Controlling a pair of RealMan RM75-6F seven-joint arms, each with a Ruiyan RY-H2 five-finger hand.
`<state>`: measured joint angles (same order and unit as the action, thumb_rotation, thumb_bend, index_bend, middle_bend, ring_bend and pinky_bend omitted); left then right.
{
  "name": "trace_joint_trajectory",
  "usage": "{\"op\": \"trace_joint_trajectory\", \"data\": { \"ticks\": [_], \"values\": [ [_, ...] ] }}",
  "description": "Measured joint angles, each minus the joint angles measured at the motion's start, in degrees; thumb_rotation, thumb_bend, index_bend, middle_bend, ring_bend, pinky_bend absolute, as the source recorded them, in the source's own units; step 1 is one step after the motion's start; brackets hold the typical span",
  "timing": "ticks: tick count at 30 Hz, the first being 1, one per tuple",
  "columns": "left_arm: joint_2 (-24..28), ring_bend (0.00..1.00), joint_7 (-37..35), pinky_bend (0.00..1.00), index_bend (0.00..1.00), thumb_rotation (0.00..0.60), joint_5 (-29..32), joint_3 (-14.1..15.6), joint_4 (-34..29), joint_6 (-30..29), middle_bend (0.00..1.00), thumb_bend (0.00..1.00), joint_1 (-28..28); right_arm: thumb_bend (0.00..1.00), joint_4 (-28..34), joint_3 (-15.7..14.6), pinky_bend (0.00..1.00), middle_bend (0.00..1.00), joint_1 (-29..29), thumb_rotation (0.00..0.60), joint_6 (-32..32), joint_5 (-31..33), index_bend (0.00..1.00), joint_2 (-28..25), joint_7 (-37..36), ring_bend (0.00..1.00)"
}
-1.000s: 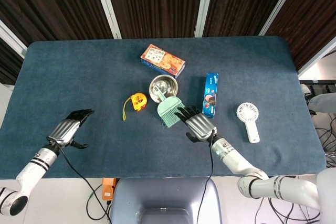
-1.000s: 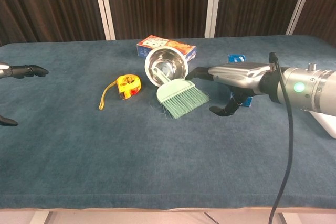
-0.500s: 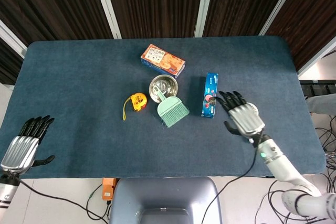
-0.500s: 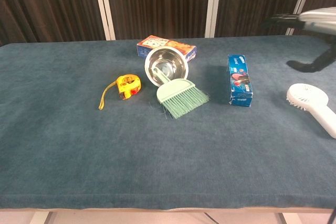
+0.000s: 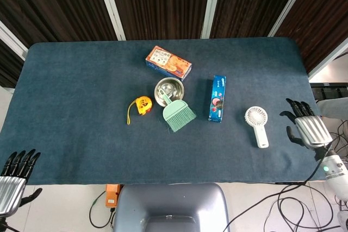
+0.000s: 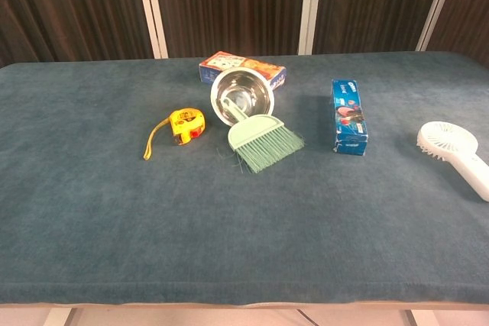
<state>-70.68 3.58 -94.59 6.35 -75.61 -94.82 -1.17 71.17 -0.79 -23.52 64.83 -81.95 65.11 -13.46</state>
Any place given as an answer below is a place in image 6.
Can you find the white handheld fan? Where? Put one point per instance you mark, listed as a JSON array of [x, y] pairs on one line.
[[454, 146]]

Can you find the green hand brush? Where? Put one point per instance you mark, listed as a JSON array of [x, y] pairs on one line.
[[260, 139]]

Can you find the stainless steel bowl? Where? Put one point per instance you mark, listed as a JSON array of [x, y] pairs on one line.
[[244, 91]]

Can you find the yellow tape measure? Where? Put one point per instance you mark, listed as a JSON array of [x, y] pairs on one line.
[[187, 121]]

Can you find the orange and blue snack box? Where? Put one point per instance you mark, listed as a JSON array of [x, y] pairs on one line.
[[263, 66]]

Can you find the blue Oreo cookie box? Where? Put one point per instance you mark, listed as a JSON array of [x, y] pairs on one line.
[[348, 120]]

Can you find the blue-green table cloth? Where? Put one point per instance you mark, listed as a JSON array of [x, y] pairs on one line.
[[153, 207]]

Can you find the white partition post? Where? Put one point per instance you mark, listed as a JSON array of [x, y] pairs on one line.
[[437, 5], [151, 9], [310, 5]]

